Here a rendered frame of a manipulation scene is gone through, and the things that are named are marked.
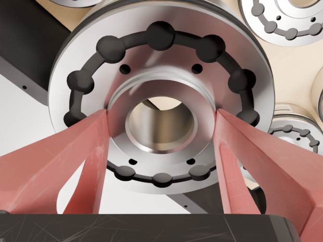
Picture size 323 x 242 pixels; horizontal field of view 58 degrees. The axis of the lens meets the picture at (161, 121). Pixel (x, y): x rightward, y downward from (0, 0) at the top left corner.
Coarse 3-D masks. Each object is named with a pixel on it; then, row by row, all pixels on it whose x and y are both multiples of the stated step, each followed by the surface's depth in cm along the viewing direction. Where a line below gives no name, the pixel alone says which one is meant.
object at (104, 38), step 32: (160, 0) 11; (96, 32) 11; (128, 32) 11; (160, 32) 11; (192, 32) 11; (224, 32) 11; (64, 64) 12; (96, 64) 12; (128, 64) 12; (160, 64) 12; (192, 64) 12; (224, 64) 12; (256, 64) 12; (64, 96) 12; (96, 96) 12; (224, 96) 12; (256, 96) 12; (64, 128) 13; (128, 160) 15; (192, 160) 15; (160, 192) 16
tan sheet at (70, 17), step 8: (40, 0) 28; (48, 0) 28; (48, 8) 29; (56, 8) 29; (64, 8) 29; (72, 8) 29; (80, 8) 29; (88, 8) 28; (56, 16) 29; (64, 16) 29; (72, 16) 29; (80, 16) 29; (64, 24) 30; (72, 24) 29
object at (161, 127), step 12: (144, 108) 16; (180, 108) 16; (132, 120) 14; (144, 120) 15; (156, 120) 16; (168, 120) 16; (180, 120) 15; (192, 120) 14; (144, 132) 14; (156, 132) 15; (168, 132) 15; (180, 132) 14
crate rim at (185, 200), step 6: (174, 198) 29; (180, 198) 29; (186, 198) 29; (192, 198) 29; (180, 204) 29; (186, 204) 29; (192, 204) 29; (198, 204) 29; (192, 210) 30; (198, 210) 29; (204, 210) 29; (210, 210) 30
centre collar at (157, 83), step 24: (168, 72) 12; (120, 96) 12; (144, 96) 12; (168, 96) 12; (192, 96) 12; (120, 120) 13; (120, 144) 13; (144, 144) 14; (168, 144) 14; (192, 144) 13
